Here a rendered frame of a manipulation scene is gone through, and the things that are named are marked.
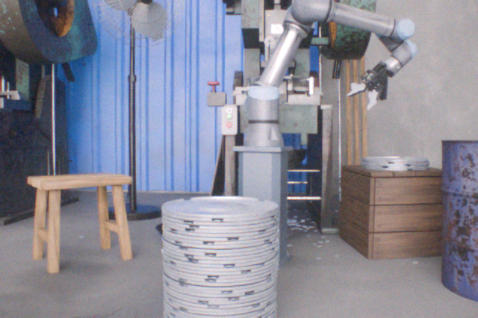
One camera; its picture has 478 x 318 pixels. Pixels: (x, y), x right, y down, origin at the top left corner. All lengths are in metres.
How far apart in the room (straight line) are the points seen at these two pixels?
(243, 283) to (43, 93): 2.34
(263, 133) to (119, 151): 2.30
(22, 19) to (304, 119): 1.55
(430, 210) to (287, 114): 0.85
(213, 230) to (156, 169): 2.77
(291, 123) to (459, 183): 1.06
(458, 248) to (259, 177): 0.71
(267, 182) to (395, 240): 0.59
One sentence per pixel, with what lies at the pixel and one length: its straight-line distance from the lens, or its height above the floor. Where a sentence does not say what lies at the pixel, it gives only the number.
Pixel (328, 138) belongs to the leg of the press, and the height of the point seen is 0.48.
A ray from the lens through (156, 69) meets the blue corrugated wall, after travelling 3.76.
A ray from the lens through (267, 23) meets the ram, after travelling 2.48.
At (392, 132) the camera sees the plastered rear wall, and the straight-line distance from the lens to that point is 3.79.
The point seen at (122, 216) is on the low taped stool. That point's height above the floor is 0.17.
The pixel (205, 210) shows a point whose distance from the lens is 1.07.
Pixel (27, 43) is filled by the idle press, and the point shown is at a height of 0.99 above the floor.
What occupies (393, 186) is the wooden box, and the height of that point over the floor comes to 0.29.
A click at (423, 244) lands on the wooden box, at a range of 1.92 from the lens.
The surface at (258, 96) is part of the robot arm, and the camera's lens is 1.64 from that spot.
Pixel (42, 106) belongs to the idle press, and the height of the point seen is 0.68.
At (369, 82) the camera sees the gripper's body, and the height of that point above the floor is 0.72.
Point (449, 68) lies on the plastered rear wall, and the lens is 3.98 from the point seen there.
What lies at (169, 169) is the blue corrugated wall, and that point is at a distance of 3.68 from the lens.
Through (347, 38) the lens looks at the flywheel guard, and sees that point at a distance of 2.36.
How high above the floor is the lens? 0.50
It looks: 3 degrees down
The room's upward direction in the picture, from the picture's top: straight up
